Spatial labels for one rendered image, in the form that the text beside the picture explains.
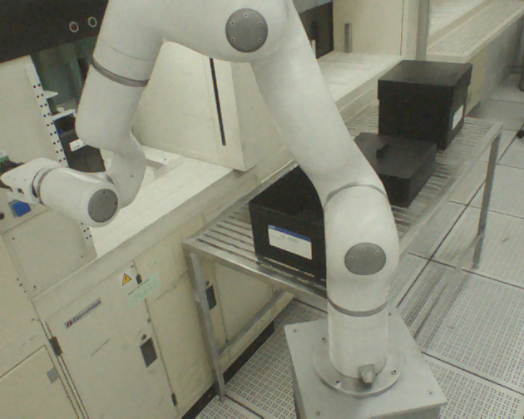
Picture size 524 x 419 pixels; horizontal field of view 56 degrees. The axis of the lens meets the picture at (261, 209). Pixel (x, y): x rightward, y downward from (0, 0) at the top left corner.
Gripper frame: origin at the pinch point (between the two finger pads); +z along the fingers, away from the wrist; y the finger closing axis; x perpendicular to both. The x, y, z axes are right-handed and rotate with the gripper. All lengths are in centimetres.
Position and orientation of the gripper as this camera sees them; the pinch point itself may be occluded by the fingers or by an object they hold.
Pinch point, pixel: (10, 169)
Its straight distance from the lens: 115.9
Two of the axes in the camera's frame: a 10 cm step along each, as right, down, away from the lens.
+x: -1.0, -8.5, -5.2
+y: 6.0, -4.7, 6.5
